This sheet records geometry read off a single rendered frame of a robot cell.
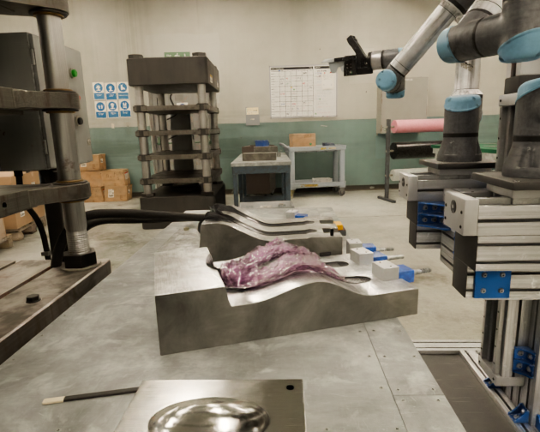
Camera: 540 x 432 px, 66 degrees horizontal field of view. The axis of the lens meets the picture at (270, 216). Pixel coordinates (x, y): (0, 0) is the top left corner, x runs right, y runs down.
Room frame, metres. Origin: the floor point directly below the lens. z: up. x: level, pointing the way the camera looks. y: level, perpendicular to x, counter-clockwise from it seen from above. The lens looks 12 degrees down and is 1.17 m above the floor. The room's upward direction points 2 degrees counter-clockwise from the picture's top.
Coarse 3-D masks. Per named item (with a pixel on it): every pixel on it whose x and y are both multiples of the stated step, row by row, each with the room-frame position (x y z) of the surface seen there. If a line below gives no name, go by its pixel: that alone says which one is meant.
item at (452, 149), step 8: (448, 136) 1.49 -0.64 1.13; (456, 136) 1.47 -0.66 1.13; (464, 136) 1.46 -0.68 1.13; (472, 136) 1.46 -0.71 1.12; (448, 144) 1.48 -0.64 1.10; (456, 144) 1.46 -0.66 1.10; (464, 144) 1.45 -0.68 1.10; (472, 144) 1.46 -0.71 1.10; (440, 152) 1.51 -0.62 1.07; (448, 152) 1.48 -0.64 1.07; (456, 152) 1.46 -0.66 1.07; (464, 152) 1.45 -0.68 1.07; (472, 152) 1.45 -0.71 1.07; (480, 152) 1.48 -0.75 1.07; (440, 160) 1.50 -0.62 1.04; (448, 160) 1.47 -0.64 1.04; (456, 160) 1.45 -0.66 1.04; (464, 160) 1.44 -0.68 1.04; (472, 160) 1.44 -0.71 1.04; (480, 160) 1.46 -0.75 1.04
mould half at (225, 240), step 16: (240, 208) 1.31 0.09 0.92; (208, 224) 1.07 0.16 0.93; (224, 224) 1.06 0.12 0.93; (256, 224) 1.21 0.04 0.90; (320, 224) 1.20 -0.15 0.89; (176, 240) 1.18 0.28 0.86; (192, 240) 1.17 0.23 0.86; (208, 240) 1.07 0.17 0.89; (224, 240) 1.06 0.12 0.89; (240, 240) 1.06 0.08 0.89; (256, 240) 1.06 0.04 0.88; (272, 240) 1.06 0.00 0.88; (288, 240) 1.06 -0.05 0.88; (304, 240) 1.06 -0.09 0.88; (320, 240) 1.05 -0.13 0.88; (336, 240) 1.05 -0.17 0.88; (224, 256) 1.06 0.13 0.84; (240, 256) 1.06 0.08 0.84
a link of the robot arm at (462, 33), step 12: (480, 0) 0.92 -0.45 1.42; (492, 0) 0.90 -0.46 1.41; (468, 12) 0.92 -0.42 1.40; (480, 12) 0.90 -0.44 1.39; (492, 12) 0.89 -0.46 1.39; (468, 24) 0.88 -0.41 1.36; (444, 36) 0.93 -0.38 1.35; (456, 36) 0.90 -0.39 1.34; (468, 36) 0.87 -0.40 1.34; (444, 48) 0.93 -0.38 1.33; (456, 48) 0.90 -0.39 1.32; (468, 48) 0.87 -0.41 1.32; (444, 60) 0.95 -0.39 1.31; (456, 60) 0.92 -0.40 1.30; (468, 60) 0.91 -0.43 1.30
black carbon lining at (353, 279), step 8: (208, 256) 0.84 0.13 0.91; (208, 264) 0.78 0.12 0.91; (328, 264) 0.94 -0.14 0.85; (336, 264) 0.94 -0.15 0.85; (344, 264) 0.94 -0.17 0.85; (352, 280) 0.83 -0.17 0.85; (360, 280) 0.83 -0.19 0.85; (368, 280) 0.83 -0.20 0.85; (232, 288) 0.74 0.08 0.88; (240, 288) 0.74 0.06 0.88; (248, 288) 0.74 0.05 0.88
